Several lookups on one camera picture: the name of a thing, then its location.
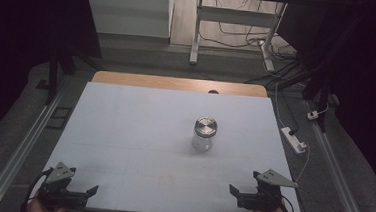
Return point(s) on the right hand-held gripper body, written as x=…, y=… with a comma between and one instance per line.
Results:
x=264, y=198

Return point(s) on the small white adapter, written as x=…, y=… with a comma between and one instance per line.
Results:
x=313, y=115

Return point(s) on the white wall panel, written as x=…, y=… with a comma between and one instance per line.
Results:
x=129, y=10

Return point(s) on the clear glass jar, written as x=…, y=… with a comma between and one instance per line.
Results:
x=201, y=144

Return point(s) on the black metal stand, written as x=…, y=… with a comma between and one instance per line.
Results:
x=54, y=73
x=321, y=78

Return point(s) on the black curtain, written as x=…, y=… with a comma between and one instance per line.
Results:
x=371, y=82
x=13, y=40

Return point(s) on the white power strip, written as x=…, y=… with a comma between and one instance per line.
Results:
x=293, y=140

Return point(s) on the aluminium floor rail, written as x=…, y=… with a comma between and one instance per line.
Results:
x=22, y=151
x=338, y=176

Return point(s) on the person's left hand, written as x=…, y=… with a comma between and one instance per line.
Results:
x=43, y=211

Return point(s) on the white table cover board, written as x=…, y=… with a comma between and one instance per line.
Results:
x=140, y=132

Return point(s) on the white metal desk frame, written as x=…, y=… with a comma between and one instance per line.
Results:
x=235, y=16

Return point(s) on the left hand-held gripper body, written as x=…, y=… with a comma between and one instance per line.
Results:
x=57, y=187

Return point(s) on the wooden table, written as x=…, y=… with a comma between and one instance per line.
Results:
x=164, y=82

